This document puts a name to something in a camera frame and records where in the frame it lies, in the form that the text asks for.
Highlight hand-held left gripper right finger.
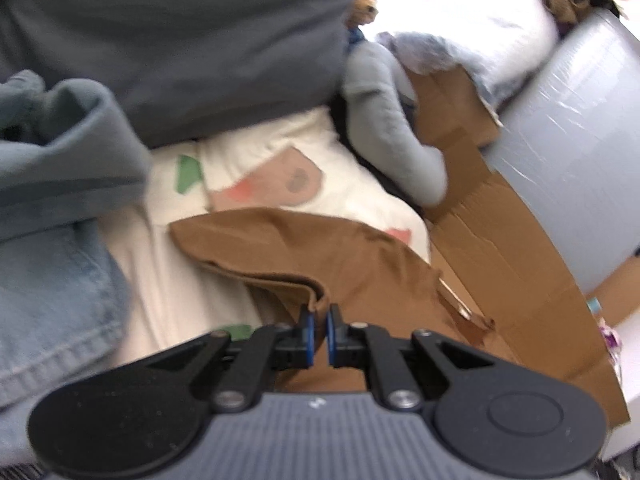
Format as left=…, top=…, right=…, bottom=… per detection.
left=327, top=304, right=505, bottom=411

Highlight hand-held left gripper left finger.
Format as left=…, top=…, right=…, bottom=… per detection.
left=148, top=309, right=316, bottom=411

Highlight brown printed t-shirt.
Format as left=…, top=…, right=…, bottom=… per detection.
left=169, top=207, right=496, bottom=393

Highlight cream bear print blanket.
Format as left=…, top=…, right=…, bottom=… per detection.
left=0, top=107, right=431, bottom=466

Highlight flattened cardboard box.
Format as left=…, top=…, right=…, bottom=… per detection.
left=402, top=67, right=631, bottom=426

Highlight small black cloth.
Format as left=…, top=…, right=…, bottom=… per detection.
left=330, top=95, right=426, bottom=201

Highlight grey neck pillow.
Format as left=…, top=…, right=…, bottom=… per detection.
left=342, top=40, right=448, bottom=206

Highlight blue denim jeans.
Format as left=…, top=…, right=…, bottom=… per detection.
left=0, top=70, right=151, bottom=408

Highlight purple and white detergent bag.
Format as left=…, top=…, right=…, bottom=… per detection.
left=602, top=322, right=623, bottom=356

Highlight upright cardboard sheet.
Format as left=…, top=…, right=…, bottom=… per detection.
left=585, top=255, right=640, bottom=326

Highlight grey wrapped washing machine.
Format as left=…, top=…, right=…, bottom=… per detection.
left=482, top=7, right=640, bottom=293

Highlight clear crumpled plastic bag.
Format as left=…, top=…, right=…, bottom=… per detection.
left=375, top=30, right=501, bottom=111

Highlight dark grey pillow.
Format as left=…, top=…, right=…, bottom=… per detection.
left=0, top=0, right=373, bottom=148

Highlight brown teddy bear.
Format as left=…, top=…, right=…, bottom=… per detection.
left=345, top=0, right=378, bottom=43

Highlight white pillow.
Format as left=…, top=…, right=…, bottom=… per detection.
left=360, top=0, right=561, bottom=106

